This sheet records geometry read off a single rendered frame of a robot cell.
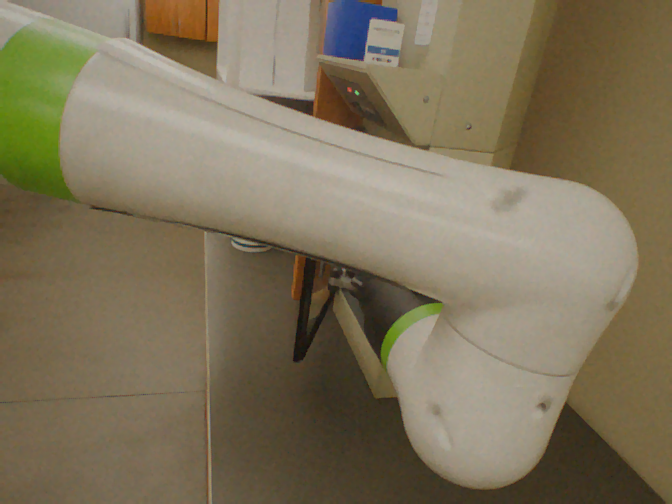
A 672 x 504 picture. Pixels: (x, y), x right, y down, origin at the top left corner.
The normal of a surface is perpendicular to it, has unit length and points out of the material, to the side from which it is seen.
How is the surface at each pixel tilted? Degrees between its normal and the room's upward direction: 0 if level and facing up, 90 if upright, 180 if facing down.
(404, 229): 82
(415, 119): 90
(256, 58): 93
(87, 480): 0
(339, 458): 0
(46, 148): 99
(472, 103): 90
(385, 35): 90
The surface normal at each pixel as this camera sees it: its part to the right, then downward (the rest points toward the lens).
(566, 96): -0.96, -0.03
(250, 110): 0.24, -0.61
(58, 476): 0.14, -0.91
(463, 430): -0.42, 0.09
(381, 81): 0.25, 0.41
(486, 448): -0.14, 0.20
